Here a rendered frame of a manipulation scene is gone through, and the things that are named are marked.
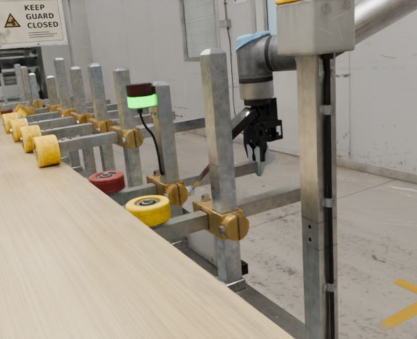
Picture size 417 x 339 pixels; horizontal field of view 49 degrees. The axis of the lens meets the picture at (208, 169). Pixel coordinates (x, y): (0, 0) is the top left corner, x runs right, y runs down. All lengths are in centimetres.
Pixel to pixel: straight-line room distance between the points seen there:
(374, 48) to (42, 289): 366
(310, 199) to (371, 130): 350
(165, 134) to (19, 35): 256
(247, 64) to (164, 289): 76
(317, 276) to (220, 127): 31
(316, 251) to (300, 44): 28
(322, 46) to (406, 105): 333
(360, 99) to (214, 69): 340
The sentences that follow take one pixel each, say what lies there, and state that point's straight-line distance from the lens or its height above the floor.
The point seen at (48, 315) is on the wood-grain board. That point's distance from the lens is 56.
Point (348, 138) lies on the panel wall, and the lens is 430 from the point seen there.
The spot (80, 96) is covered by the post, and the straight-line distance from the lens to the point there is 175.
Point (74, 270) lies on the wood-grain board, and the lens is 64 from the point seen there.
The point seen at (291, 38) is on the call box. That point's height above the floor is 117.
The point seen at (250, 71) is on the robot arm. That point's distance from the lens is 119.
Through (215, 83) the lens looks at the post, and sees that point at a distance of 81.
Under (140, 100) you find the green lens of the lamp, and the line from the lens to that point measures 101.
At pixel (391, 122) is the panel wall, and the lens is 399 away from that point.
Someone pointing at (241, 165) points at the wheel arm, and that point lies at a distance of 122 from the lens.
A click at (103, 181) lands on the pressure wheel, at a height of 90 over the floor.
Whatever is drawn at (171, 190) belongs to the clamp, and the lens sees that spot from 105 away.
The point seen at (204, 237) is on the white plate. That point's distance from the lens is 104.
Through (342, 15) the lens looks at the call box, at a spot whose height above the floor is 119.
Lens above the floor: 117
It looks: 15 degrees down
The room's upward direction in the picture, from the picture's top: 5 degrees counter-clockwise
